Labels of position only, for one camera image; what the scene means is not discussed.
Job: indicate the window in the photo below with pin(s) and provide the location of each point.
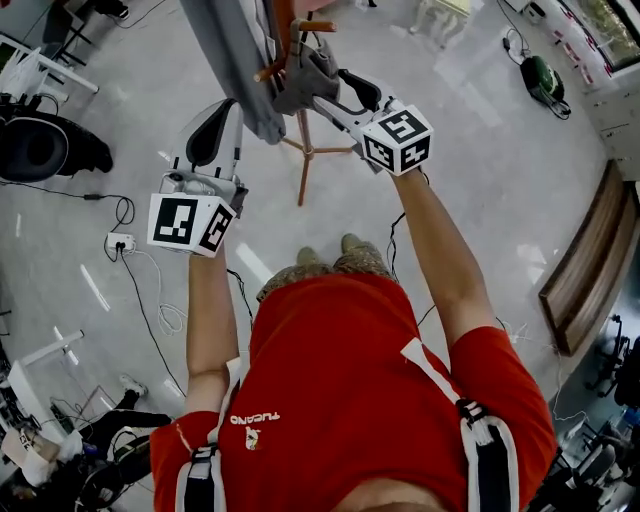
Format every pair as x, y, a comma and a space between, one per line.
612, 27

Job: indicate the grey garment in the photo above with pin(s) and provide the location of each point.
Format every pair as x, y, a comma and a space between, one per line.
235, 60

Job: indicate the black office chair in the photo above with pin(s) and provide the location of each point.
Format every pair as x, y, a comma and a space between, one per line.
35, 147

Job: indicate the person's red shirt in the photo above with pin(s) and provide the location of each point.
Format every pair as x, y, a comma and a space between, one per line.
340, 380

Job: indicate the person's left forearm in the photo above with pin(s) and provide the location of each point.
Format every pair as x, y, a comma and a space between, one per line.
212, 320

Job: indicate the white desk frame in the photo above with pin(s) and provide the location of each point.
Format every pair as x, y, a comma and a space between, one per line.
37, 365

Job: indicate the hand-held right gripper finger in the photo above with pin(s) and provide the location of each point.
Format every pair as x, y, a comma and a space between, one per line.
340, 116
365, 92

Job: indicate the person's shoe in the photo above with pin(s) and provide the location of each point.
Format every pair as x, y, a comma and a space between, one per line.
133, 385
354, 243
307, 256

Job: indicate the wooden coat rack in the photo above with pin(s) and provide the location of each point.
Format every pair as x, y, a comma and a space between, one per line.
303, 167

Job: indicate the green vacuum cleaner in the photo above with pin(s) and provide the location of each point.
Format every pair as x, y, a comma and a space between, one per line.
541, 77

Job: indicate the person's right forearm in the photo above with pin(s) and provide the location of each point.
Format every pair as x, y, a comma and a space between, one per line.
440, 255

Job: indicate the person's camouflage shorts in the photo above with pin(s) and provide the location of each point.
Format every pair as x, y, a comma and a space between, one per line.
362, 261

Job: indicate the white power strip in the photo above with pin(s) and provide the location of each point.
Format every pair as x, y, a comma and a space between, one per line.
120, 242

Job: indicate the black swivel chair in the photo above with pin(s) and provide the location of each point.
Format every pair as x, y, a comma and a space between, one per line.
620, 360

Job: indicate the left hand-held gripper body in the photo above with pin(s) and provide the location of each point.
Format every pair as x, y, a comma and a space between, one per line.
172, 225

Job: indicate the white desk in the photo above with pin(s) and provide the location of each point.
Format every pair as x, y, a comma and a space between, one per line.
55, 67

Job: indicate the person's right shoe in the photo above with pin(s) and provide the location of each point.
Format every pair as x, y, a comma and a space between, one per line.
354, 243

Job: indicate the wooden framed board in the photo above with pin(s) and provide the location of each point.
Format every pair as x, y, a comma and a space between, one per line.
585, 280

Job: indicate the person's left shoe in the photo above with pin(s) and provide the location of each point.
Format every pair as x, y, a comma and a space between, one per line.
307, 256

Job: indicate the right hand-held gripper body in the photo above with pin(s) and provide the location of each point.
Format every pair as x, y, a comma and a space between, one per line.
397, 137

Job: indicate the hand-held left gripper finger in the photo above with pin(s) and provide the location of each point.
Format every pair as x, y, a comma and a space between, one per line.
210, 135
236, 150

